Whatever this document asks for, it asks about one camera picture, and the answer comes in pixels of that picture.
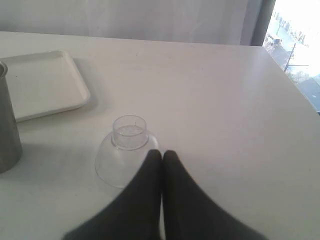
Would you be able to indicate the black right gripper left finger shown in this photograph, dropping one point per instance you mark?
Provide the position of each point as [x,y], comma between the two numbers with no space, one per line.
[135,213]

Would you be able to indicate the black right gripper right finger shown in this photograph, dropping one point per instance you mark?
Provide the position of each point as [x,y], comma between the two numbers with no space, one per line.
[190,214]

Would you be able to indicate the stainless steel cup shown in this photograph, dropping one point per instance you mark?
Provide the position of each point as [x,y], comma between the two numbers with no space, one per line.
[10,143]

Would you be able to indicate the clear plastic shaker lid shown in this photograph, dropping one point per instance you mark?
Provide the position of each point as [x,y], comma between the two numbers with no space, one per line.
[123,150]

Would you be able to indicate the white rectangular tray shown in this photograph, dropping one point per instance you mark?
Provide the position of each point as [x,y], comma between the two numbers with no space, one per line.
[45,83]

